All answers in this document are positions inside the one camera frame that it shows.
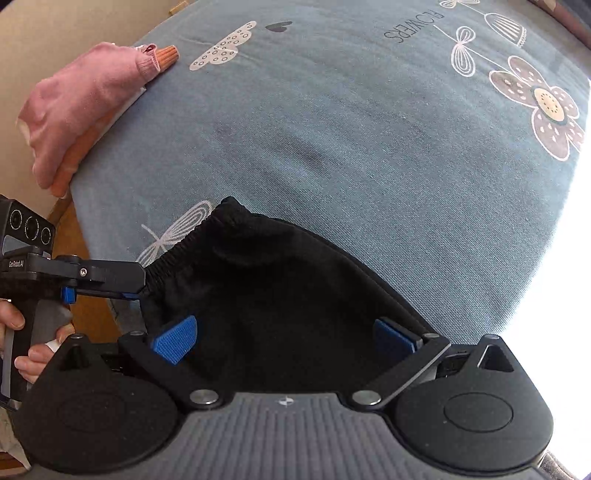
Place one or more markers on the person's left hand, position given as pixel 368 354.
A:
pixel 34 362

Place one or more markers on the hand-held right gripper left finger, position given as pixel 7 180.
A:
pixel 175 341

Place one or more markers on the folded pink garment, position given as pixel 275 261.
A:
pixel 78 101

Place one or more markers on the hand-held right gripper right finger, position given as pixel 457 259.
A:
pixel 395 339

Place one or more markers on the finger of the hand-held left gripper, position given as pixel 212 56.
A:
pixel 111 277

